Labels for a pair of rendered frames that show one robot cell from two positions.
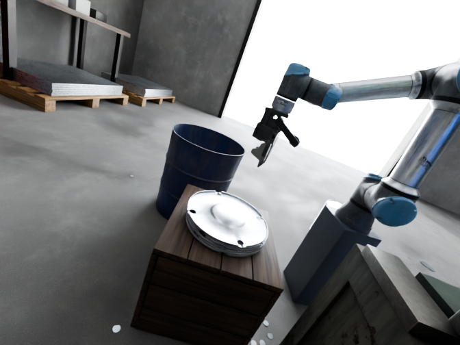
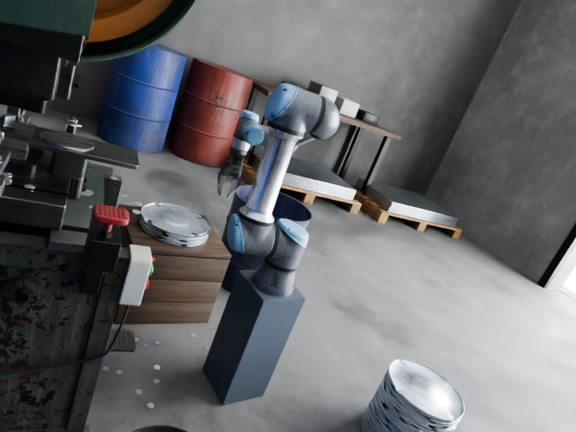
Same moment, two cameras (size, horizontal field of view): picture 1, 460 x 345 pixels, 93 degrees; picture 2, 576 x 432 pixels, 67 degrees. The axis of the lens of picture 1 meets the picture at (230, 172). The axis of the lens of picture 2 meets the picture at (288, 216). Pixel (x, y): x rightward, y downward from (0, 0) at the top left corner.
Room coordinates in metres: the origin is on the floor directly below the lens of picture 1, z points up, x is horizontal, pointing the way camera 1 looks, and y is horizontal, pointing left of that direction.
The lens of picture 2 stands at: (0.19, -1.71, 1.15)
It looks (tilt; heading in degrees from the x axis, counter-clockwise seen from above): 19 degrees down; 60
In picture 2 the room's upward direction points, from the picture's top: 21 degrees clockwise
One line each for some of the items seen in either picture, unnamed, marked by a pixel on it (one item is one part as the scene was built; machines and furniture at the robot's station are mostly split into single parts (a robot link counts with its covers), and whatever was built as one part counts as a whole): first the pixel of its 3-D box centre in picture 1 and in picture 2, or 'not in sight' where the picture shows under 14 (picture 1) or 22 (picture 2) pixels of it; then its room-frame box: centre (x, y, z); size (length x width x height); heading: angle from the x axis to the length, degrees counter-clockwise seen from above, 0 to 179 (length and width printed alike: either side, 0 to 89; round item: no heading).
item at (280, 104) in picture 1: (282, 105); (239, 143); (0.81, -0.08, 0.79); 0.08 x 0.08 x 0.05
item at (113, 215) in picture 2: not in sight; (107, 227); (0.29, -0.87, 0.72); 0.07 x 0.06 x 0.08; 179
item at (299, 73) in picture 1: (294, 83); (246, 125); (0.81, -0.09, 0.87); 0.09 x 0.08 x 0.11; 84
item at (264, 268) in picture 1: (210, 260); (164, 264); (0.66, -0.06, 0.18); 0.40 x 0.38 x 0.35; 6
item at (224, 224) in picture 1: (228, 214); (176, 219); (0.65, -0.05, 0.40); 0.29 x 0.29 x 0.01
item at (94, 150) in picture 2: not in sight; (83, 168); (0.24, -0.53, 0.72); 0.25 x 0.14 x 0.14; 179
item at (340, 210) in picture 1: (358, 212); (277, 272); (0.89, -0.57, 0.50); 0.15 x 0.15 x 0.10
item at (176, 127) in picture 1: (197, 175); (259, 242); (1.18, 0.17, 0.24); 0.42 x 0.42 x 0.48
